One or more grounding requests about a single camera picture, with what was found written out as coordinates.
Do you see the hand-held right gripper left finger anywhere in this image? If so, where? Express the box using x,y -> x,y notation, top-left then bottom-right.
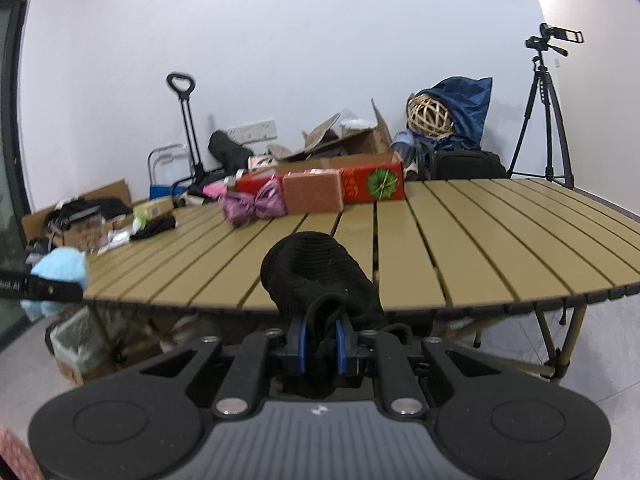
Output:
141,316 -> 307,421

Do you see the black camera tripod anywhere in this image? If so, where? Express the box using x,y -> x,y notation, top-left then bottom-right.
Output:
507,50 -> 576,189

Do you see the small black knit cloth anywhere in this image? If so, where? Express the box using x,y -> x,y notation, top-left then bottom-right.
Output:
130,213 -> 179,241

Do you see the brick coloured block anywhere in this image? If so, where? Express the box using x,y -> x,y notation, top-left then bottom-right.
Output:
282,169 -> 346,214

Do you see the red gift box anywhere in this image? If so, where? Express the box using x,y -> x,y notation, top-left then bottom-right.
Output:
234,162 -> 406,207

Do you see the blue fabric bag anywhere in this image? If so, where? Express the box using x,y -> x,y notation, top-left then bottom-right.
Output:
419,76 -> 494,152

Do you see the white paper sheet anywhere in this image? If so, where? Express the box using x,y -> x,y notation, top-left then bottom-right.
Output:
97,229 -> 132,257

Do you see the black knit hat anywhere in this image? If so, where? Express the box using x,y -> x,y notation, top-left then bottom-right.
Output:
259,231 -> 417,399

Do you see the black backpack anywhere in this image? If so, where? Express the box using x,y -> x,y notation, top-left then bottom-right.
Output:
414,147 -> 509,182

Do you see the purple shiny pouch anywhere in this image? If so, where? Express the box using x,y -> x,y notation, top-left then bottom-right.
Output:
219,179 -> 289,227

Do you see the white blue folding cart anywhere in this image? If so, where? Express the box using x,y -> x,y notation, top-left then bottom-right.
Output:
147,143 -> 189,202

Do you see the green yellow carton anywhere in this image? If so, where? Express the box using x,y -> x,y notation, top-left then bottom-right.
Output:
132,197 -> 176,221

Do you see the light green bin liner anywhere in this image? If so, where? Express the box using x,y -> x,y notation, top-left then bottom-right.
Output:
47,307 -> 112,362

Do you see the white wall power strip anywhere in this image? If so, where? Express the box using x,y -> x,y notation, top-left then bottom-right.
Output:
224,118 -> 279,144

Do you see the black camcorder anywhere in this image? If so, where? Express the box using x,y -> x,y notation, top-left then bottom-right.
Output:
524,22 -> 584,57

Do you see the wicker ball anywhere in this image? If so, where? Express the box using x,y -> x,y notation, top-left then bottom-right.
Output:
407,92 -> 456,139

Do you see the pink patterned cloth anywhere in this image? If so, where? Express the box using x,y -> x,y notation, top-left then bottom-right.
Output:
0,424 -> 43,480

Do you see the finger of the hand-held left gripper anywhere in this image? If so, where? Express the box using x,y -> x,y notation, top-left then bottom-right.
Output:
27,274 -> 84,304

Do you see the clear snack jar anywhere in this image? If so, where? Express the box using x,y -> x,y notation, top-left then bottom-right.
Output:
61,207 -> 104,252

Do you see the black bag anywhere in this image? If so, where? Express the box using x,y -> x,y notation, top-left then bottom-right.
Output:
207,129 -> 254,174

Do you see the lined cardboard box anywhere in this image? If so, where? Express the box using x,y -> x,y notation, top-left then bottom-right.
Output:
47,305 -> 168,387

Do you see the tan folding table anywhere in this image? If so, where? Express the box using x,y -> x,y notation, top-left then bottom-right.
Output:
82,177 -> 640,382

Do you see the light blue fluffy cloth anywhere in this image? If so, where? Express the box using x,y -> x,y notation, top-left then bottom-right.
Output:
21,247 -> 92,322

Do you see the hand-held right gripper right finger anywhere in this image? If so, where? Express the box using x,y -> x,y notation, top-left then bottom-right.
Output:
335,319 -> 502,421

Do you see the large cardboard box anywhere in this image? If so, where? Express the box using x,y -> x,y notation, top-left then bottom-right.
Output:
22,178 -> 134,252

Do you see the black trolley handle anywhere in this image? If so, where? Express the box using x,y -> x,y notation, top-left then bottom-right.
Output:
166,72 -> 212,187

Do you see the open cardboard box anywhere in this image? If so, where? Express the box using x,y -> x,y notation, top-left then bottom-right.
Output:
266,97 -> 394,167

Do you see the blue water bottle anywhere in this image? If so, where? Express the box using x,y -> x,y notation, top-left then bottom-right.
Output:
392,129 -> 417,164

